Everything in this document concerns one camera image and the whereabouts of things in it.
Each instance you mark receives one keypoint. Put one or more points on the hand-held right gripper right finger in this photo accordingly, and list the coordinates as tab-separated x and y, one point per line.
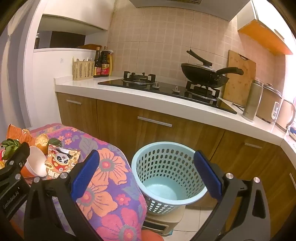
208	178

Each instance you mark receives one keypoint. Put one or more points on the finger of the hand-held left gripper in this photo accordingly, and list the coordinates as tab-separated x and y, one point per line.
19	153

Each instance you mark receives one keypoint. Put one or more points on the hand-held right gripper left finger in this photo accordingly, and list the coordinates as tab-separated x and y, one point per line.
85	174

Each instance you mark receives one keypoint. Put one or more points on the orange and white paper cup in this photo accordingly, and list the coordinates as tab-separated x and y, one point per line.
34	160

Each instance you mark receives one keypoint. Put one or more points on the orange peel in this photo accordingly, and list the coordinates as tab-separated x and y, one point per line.
41	140

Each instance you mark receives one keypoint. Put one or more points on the light blue plastic basket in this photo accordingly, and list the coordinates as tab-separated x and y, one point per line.
161	162

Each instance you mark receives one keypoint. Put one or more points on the green leafy vegetable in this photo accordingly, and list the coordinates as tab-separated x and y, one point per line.
10	147

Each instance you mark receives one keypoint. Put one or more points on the orange snack bag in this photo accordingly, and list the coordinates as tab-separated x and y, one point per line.
16	133

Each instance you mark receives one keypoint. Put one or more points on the floral printed cloth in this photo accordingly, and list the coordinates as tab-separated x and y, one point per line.
111	166

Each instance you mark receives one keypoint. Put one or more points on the panda print snack packet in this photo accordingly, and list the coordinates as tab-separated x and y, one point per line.
60	162

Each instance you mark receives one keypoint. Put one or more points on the green leaf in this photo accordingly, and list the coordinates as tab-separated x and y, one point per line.
54	141

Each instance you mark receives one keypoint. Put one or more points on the wooden kitchen base cabinet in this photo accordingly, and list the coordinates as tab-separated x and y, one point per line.
120	129

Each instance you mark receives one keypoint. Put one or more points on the beige plastic stool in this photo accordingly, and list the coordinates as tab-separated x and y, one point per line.
161	220

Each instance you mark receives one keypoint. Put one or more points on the orange round stool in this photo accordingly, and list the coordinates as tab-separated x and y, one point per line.
151	236

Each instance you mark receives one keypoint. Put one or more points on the steel thermos flask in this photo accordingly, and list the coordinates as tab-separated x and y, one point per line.
252	102

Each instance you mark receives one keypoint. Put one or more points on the rice cooker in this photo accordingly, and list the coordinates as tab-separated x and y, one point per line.
268	102

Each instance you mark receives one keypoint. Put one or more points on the black gas stove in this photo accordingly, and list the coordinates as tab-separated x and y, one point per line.
166	89

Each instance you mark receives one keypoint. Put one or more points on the electric kettle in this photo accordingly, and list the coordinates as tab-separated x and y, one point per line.
283	113

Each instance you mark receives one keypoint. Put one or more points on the black frying pan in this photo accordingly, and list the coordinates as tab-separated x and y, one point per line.
203	77

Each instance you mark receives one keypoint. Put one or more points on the beige utensil holder basket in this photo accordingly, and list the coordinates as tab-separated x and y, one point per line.
83	70

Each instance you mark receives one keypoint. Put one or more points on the wooden cutting board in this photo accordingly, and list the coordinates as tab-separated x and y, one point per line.
238	78

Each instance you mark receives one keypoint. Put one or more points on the slim dark sauce bottle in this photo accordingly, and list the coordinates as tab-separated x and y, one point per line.
97	67

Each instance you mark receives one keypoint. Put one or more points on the wooden tray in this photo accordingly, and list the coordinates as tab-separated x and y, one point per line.
90	46

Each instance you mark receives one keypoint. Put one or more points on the range hood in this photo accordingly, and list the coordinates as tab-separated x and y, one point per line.
185	3

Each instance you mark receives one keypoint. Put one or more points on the orange wall cabinet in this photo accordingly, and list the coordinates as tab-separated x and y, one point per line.
266	34

